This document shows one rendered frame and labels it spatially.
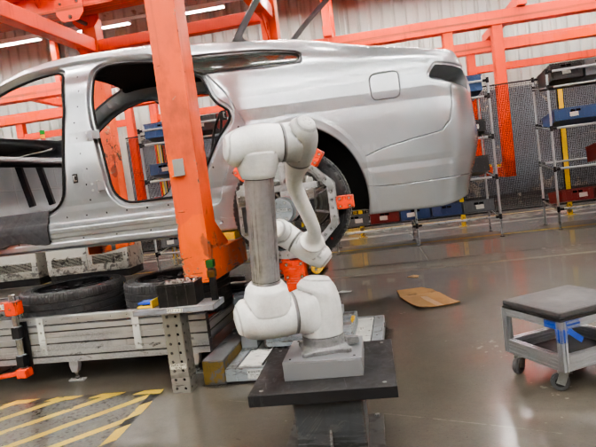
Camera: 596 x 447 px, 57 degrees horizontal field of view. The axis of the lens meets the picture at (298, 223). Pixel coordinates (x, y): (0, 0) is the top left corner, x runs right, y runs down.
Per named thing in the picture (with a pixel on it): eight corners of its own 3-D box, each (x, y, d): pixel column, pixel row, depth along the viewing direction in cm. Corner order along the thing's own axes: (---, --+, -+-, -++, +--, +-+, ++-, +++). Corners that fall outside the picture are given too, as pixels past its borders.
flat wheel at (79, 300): (11, 341, 324) (3, 301, 322) (38, 317, 388) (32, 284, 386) (125, 320, 338) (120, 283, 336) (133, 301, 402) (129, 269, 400)
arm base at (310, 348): (364, 350, 196) (362, 335, 195) (301, 358, 194) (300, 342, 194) (354, 337, 214) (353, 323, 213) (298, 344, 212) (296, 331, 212)
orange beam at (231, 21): (262, 23, 556) (261, 11, 555) (260, 20, 546) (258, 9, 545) (105, 52, 589) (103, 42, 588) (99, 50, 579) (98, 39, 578)
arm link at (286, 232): (266, 238, 239) (291, 254, 236) (259, 232, 224) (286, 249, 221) (279, 217, 240) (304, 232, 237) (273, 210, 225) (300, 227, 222)
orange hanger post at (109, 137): (136, 244, 608) (102, 19, 589) (128, 246, 589) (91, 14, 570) (121, 245, 612) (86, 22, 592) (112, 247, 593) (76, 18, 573)
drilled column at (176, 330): (198, 385, 286) (186, 306, 283) (191, 392, 277) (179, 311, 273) (180, 386, 288) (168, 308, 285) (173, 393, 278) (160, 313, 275)
